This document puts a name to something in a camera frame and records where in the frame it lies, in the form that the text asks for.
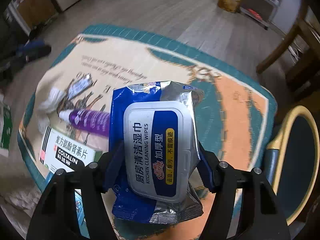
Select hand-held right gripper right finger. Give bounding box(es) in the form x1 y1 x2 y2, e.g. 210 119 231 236
197 144 292 240

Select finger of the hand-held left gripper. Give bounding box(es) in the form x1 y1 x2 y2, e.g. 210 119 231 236
15 38 52 64

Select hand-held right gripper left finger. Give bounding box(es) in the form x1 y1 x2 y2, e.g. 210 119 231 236
26 140 125 240

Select blue wet wipes pack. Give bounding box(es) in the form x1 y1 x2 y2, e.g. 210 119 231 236
109 80 204 224

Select teal bin with cream rim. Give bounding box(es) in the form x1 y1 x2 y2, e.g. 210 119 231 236
265 105 320 227

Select wooden side cabinet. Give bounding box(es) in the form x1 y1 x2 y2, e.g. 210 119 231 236
16 0 57 28

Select white medicine box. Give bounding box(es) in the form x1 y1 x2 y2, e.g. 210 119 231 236
39 126 104 173

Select purple tube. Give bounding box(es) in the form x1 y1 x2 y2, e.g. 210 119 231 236
58 109 112 138

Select crumpled white tissue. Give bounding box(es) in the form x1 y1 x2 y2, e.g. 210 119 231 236
37 87 68 113

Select green white carton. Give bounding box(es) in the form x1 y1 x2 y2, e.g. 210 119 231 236
0 102 13 155

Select wooden chair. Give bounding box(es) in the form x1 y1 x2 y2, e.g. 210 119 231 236
256 5 320 93

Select grey trolley cart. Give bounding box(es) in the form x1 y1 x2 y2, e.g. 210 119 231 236
239 0 288 34

